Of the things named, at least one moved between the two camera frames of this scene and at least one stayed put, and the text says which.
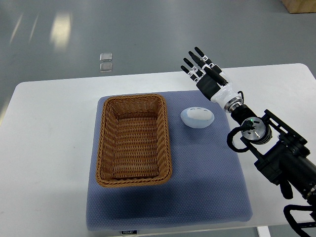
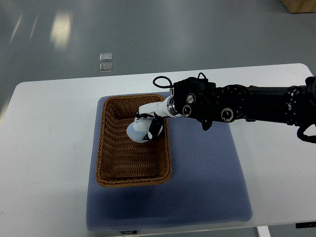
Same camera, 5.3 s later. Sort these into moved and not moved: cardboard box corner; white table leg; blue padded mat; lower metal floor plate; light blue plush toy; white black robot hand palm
Moved: light blue plush toy; white black robot hand palm
Not moved: blue padded mat; white table leg; cardboard box corner; lower metal floor plate
